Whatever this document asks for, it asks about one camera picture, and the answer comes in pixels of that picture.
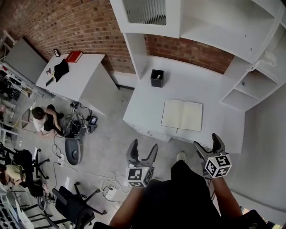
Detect white desk with hutch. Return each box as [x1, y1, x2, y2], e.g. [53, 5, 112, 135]
[109, 0, 286, 155]

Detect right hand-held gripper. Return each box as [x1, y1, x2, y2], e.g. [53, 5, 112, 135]
[193, 133, 233, 179]

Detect pile of black electronics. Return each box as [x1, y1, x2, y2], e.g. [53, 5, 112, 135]
[61, 102, 99, 139]

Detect white side table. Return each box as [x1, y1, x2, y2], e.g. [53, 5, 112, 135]
[35, 52, 119, 117]

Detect person's black clothing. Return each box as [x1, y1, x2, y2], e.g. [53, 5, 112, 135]
[93, 160, 269, 229]

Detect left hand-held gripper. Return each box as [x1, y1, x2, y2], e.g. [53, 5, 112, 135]
[125, 139, 159, 188]

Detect teal cover notebook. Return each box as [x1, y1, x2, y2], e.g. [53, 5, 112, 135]
[160, 99, 203, 134]

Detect grey panel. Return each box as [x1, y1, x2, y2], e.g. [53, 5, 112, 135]
[4, 37, 48, 85]

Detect grey oval shell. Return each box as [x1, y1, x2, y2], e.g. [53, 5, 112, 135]
[64, 138, 83, 166]

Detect black office chair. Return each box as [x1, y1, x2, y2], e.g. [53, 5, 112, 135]
[51, 181, 107, 229]

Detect person's right forearm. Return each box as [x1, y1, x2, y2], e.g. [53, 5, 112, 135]
[211, 178, 243, 217]

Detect white cable tangle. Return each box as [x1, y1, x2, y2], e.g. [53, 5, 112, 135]
[97, 171, 132, 203]

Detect black swivel chair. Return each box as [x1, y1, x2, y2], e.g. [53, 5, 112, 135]
[13, 147, 50, 179]

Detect black cloth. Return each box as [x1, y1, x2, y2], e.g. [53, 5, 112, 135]
[53, 58, 70, 83]

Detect black square pen holder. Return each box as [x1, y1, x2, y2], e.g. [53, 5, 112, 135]
[150, 69, 164, 88]

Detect white cloth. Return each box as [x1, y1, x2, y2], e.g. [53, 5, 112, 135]
[245, 50, 278, 72]

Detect red box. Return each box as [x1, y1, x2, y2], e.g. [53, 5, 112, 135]
[65, 51, 84, 64]

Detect person's left forearm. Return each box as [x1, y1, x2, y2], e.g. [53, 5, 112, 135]
[109, 185, 146, 226]

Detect white power adapter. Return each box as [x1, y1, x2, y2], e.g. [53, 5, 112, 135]
[105, 187, 118, 201]

